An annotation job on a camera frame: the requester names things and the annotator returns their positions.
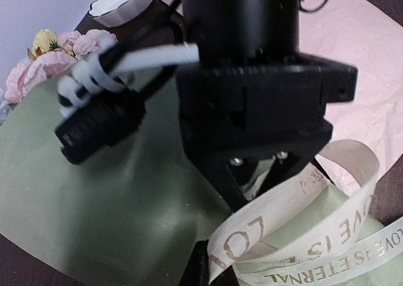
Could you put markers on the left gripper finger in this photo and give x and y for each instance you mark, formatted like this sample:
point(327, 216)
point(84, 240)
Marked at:
point(197, 271)

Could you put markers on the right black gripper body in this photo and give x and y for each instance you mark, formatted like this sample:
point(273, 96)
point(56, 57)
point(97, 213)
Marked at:
point(255, 112)

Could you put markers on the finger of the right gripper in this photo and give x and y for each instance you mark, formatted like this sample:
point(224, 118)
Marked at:
point(217, 173)
point(285, 166)

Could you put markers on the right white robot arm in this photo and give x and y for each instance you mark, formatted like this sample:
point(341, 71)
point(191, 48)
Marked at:
point(232, 33)

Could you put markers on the yellow fake flower stem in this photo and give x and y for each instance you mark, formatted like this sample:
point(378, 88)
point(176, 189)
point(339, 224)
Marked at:
point(44, 42)

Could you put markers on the pink wrapping paper sheet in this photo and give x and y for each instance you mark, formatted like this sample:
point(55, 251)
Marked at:
point(356, 33)

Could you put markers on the green wrapping paper sheet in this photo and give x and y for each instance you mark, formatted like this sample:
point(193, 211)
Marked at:
point(130, 214)

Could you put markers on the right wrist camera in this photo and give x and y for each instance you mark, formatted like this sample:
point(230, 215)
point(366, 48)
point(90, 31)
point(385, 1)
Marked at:
point(99, 109)

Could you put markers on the beige printed ribbon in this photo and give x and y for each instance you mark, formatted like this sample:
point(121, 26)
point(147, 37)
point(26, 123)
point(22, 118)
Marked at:
point(306, 231)

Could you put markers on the pink carnation fake flower stem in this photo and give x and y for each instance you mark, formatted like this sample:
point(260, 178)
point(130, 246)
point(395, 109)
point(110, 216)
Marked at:
point(73, 47)

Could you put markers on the white scalloped dish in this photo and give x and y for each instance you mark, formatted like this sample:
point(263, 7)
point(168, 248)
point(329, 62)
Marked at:
point(115, 13)

